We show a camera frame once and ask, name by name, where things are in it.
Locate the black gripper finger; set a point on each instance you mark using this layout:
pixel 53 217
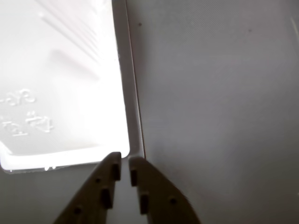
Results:
pixel 93 196
pixel 161 200

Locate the white packaged sandwich with label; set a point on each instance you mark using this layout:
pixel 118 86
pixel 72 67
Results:
pixel 70 93

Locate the dark gray mat under cardboard box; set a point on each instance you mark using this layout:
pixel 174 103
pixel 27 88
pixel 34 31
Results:
pixel 210 93

